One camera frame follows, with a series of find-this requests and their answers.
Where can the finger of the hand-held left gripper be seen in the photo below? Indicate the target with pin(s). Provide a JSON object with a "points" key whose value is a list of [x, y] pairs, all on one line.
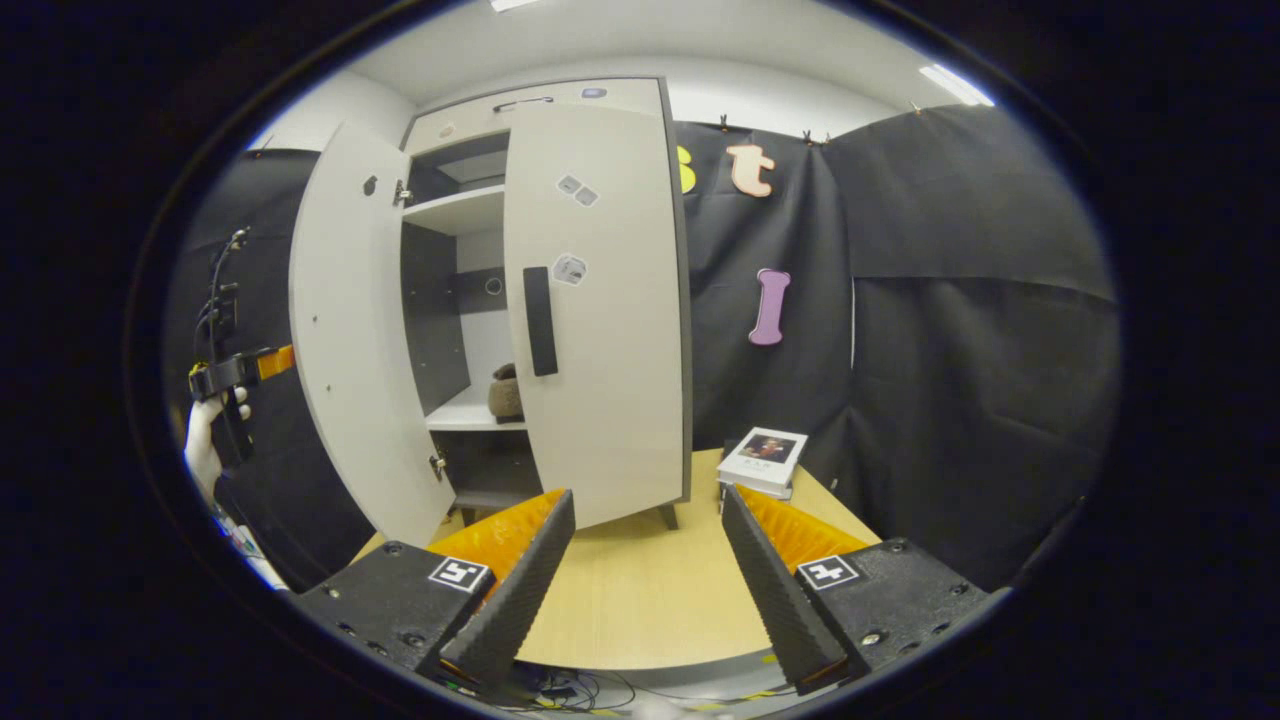
{"points": [[275, 362]]}

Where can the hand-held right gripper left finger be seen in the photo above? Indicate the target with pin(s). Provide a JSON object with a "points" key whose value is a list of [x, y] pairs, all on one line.
{"points": [[520, 600]]}

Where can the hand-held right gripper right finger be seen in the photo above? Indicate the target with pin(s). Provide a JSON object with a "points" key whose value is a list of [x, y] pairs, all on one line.
{"points": [[775, 600]]}

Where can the white cabinet door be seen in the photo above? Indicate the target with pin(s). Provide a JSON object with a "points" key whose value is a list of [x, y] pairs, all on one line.
{"points": [[350, 330], [620, 400]]}

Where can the brown fuzzy shoe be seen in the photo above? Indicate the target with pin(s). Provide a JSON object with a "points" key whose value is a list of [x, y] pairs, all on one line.
{"points": [[505, 395]]}

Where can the white shoe cabinet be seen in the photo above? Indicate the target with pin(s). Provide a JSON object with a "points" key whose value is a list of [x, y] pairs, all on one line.
{"points": [[480, 345]]}

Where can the white cabinet drawer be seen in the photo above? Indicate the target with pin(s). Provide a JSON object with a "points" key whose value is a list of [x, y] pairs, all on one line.
{"points": [[460, 125]]}

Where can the white book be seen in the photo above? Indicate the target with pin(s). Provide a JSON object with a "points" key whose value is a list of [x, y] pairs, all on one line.
{"points": [[765, 458]]}

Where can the black backdrop cloth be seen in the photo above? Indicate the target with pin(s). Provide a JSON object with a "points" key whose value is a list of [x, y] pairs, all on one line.
{"points": [[980, 420]]}

